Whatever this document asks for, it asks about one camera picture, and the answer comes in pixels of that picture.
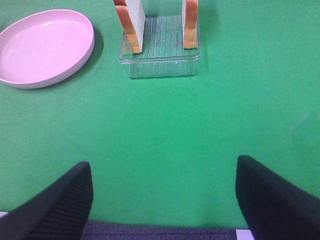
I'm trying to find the toy bread slice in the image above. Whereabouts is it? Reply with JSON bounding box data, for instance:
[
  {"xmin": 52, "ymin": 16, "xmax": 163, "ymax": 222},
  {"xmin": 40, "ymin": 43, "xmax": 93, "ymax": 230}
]
[
  {"xmin": 113, "ymin": 0, "xmax": 146, "ymax": 54},
  {"xmin": 181, "ymin": 0, "xmax": 199, "ymax": 49}
]

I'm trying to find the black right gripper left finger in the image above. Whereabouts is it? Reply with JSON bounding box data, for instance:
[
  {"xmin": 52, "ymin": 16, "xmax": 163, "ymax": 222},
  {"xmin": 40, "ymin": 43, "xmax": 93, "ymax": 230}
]
[{"xmin": 0, "ymin": 161, "xmax": 94, "ymax": 240}]

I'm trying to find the green tablecloth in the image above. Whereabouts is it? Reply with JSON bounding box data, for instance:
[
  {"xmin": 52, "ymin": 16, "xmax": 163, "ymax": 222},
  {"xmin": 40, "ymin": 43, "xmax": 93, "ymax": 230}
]
[{"xmin": 0, "ymin": 0, "xmax": 320, "ymax": 228}]

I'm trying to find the clear bread container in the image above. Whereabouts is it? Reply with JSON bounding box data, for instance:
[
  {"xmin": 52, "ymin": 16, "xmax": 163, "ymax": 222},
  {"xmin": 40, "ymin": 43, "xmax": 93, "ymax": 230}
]
[{"xmin": 118, "ymin": 15, "xmax": 200, "ymax": 79}]

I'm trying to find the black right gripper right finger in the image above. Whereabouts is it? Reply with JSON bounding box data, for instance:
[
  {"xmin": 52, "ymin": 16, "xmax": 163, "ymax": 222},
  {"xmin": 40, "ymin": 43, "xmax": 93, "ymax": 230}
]
[{"xmin": 235, "ymin": 155, "xmax": 320, "ymax": 240}]

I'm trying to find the toy bread slice upright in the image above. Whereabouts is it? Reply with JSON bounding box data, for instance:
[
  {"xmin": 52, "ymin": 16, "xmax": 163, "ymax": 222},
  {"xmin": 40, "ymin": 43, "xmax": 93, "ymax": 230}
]
[{"xmin": 181, "ymin": 0, "xmax": 199, "ymax": 49}]

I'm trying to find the pink round plate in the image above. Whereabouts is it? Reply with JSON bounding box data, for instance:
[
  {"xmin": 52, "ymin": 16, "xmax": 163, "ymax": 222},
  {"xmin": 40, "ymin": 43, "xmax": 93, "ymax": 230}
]
[{"xmin": 0, "ymin": 9, "xmax": 95, "ymax": 89}]

